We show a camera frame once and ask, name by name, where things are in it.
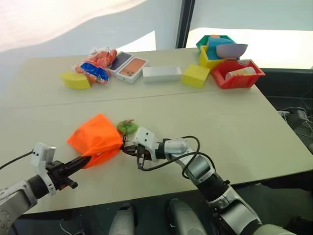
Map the white shallow box tray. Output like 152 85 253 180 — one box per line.
142 65 182 84

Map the yellow cube block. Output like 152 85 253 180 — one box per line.
181 64 211 89

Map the clear bag of orange items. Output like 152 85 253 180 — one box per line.
72 47 118 85

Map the orange drawstring pouch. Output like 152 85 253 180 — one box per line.
67 113 123 170

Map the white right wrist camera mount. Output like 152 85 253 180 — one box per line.
133 127 160 162

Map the green plastic bin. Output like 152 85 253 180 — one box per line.
196 34 236 53

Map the dark purple phone box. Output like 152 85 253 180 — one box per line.
109 51 134 74

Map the dark window frame post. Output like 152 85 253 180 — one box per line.
175 0 197 49

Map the blue plastic container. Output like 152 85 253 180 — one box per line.
206 36 228 60

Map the white power strip with cables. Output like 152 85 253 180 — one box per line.
277 107 313 139

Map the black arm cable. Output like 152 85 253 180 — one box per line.
136 136 201 172
0 150 34 171

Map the clear plastic cup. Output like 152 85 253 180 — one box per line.
225 66 256 80

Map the yellow plastic bin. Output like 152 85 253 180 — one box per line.
198 45 242 70

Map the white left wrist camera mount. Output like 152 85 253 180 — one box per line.
31 141 57 196

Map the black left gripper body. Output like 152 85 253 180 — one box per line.
46 160 79 190

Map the yellow wedge block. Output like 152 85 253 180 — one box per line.
60 71 92 91

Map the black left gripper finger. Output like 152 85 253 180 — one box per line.
67 160 90 176
64 154 92 169

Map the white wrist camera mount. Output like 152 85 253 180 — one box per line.
31 141 57 196
133 127 160 162

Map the green cloth pouch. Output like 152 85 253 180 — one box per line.
116 118 140 135

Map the orange phone box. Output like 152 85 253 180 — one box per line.
115 57 149 85

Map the red plastic bin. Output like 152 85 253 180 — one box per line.
211 59 266 90

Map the dark rounded grey shape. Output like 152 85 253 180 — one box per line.
108 203 136 235
165 198 207 235

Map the purple bowl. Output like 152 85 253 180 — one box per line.
216 43 248 60

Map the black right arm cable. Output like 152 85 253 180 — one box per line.
136 136 201 172

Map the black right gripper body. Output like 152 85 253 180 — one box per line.
133 144 154 162

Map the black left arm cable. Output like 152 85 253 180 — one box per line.
0 150 34 171

